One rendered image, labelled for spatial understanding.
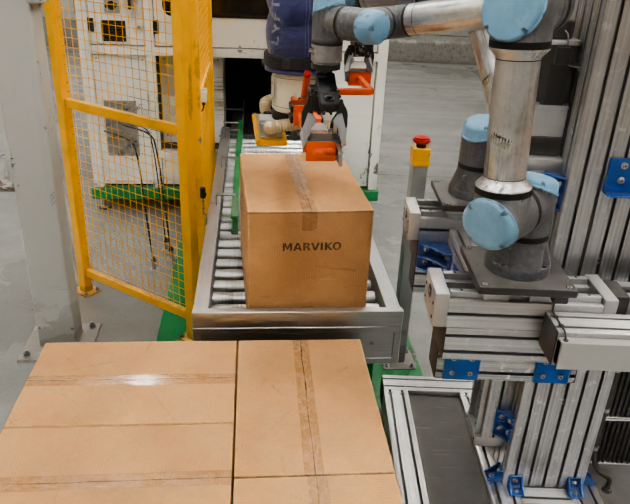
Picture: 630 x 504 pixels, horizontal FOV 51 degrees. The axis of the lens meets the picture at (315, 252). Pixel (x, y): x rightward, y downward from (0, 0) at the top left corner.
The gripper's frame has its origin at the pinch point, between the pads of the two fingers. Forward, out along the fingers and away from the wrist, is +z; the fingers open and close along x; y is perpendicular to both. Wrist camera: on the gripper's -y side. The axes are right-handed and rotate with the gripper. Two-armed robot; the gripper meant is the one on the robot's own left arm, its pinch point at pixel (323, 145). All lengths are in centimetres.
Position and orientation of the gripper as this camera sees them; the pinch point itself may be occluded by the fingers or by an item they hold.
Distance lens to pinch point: 169.5
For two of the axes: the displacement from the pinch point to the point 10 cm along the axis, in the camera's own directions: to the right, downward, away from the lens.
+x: -9.9, 0.1, -1.2
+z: -0.4, 9.0, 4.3
